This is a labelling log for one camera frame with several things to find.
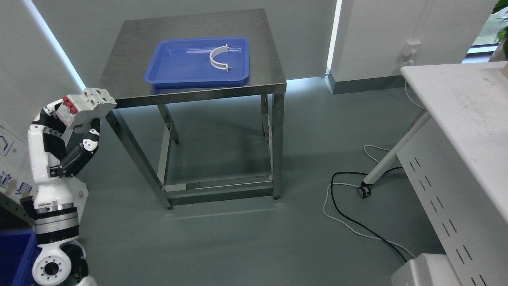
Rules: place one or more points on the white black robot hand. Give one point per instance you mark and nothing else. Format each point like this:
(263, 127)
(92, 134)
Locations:
(51, 163)

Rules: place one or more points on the white circuit breaker red switches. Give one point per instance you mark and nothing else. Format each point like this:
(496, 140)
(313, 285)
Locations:
(77, 111)

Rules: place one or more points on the white wall power outlet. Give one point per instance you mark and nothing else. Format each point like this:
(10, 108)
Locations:
(411, 48)

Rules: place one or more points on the blue plastic tray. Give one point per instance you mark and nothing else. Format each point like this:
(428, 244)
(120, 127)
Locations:
(184, 63)

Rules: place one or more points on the stainless steel table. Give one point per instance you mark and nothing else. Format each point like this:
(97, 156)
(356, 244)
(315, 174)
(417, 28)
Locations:
(122, 77)

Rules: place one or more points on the white desk with caster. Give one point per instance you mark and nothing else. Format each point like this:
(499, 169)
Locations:
(469, 104)

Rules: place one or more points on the white curved pipe clamp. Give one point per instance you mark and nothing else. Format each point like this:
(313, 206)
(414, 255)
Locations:
(216, 61)

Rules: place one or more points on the blue bin far left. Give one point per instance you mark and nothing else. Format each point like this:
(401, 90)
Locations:
(17, 251)

